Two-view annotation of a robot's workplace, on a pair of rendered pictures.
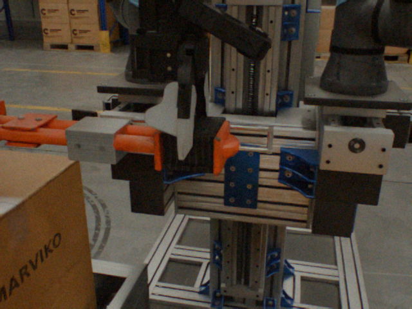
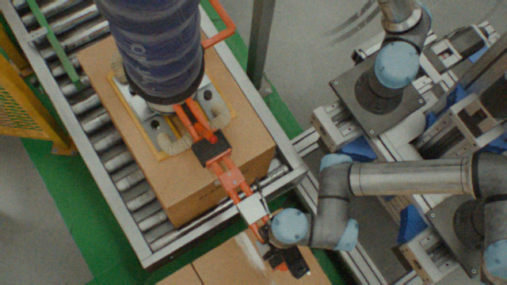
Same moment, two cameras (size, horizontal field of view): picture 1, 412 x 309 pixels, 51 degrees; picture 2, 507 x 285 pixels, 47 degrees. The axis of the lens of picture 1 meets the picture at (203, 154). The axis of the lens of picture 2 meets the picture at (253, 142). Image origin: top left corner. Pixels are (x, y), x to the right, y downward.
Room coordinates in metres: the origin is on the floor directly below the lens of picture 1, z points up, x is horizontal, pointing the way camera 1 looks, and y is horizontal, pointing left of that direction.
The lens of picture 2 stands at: (0.28, -0.01, 2.70)
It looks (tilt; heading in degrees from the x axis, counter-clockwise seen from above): 72 degrees down; 35
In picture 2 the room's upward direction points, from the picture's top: 10 degrees clockwise
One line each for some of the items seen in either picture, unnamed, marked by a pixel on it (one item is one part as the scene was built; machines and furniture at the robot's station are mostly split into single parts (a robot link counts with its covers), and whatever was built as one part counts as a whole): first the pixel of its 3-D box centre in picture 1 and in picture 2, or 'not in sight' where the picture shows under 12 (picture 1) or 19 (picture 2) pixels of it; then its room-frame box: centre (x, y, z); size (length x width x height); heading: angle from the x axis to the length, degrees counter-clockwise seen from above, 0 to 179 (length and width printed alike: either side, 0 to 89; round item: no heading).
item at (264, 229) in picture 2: (173, 30); (279, 234); (0.54, 0.04, 1.22); 0.09 x 0.08 x 0.12; 78
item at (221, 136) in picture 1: (193, 145); (276, 252); (0.52, 0.01, 1.08); 0.08 x 0.07 x 0.05; 77
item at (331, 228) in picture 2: not in sight; (332, 226); (0.61, -0.04, 1.38); 0.11 x 0.11 x 0.08; 38
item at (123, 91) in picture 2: not in sight; (144, 108); (0.57, 0.62, 0.97); 0.34 x 0.10 x 0.05; 77
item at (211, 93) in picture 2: not in sight; (196, 79); (0.75, 0.58, 0.97); 0.34 x 0.10 x 0.05; 77
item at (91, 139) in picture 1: (100, 139); (251, 210); (0.56, 0.14, 1.07); 0.07 x 0.07 x 0.04; 77
